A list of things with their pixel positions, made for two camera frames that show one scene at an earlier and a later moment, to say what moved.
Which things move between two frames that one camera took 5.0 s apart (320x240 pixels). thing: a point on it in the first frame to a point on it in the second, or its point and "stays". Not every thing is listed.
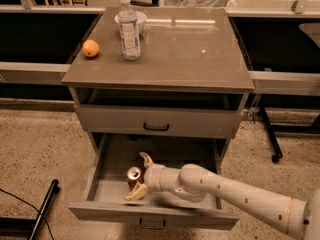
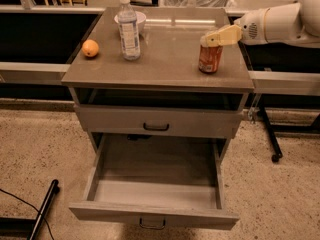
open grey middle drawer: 114,154 stays
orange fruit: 90,48 stays
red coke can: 134,175 to 209,58
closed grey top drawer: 163,121 stays
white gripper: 153,177 to 252,28
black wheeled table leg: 275,129 stays
